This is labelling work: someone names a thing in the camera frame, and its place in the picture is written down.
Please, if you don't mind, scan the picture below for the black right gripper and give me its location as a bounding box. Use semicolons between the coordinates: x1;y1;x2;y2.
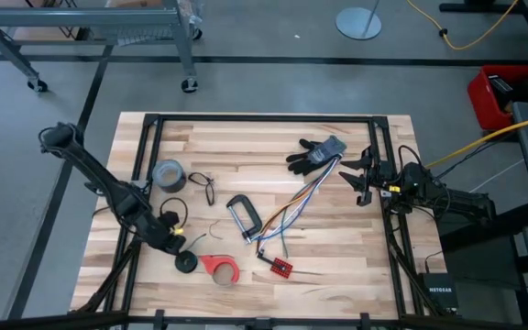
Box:
338;145;405;208

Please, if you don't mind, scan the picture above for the black cord spool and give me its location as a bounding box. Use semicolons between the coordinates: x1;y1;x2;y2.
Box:
174;250;199;275

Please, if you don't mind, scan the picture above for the thin green cord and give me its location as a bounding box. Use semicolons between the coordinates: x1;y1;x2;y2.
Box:
185;232;208;253

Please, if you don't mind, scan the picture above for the black grey work glove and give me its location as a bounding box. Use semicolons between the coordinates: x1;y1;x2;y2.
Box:
285;135;348;177

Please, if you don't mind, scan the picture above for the red Scotch tape dispenser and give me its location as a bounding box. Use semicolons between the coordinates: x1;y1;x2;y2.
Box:
198;254;241;288

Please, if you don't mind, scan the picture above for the black steel C-clamp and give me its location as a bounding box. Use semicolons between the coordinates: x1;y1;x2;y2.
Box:
225;193;264;244

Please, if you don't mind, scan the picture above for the red bit holder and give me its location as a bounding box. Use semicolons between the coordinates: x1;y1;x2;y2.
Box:
270;257;293;280

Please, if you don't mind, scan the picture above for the red plastic bin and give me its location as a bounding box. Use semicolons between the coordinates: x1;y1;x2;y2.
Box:
467;64;528;132

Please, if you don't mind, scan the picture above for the round grey stand base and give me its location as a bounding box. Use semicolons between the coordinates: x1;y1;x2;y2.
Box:
335;0;383;41

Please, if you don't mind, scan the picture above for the black floor stand base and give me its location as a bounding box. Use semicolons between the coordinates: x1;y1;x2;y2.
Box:
438;0;528;61

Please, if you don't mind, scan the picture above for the grey metal wheeled cart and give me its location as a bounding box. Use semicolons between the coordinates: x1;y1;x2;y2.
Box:
0;0;204;94

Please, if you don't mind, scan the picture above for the thin brown wire piece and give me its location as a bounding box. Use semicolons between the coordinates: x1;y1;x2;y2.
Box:
207;219;224;241

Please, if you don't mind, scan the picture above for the grey duct tape roll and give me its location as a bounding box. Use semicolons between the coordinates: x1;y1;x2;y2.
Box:
151;159;187;193

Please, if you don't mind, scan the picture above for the black cable loop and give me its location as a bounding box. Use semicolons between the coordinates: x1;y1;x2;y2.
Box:
187;171;216;206

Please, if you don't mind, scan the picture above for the multicoloured wire bundle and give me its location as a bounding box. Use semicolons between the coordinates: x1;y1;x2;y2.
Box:
247;155;344;256

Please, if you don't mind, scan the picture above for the dark green wire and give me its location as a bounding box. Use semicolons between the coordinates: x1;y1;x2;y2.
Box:
279;201;291;259

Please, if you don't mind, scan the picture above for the black aluminium table frame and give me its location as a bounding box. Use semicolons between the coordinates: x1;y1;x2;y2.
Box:
0;112;528;330

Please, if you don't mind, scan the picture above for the yellow hanging cable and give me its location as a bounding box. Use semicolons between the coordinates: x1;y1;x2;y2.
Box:
423;111;528;170

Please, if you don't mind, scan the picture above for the black Netgear network switch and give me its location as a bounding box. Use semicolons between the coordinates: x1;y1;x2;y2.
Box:
418;272;460;311

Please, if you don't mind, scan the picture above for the yellow extension cord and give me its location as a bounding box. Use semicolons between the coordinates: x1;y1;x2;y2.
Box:
405;0;521;51

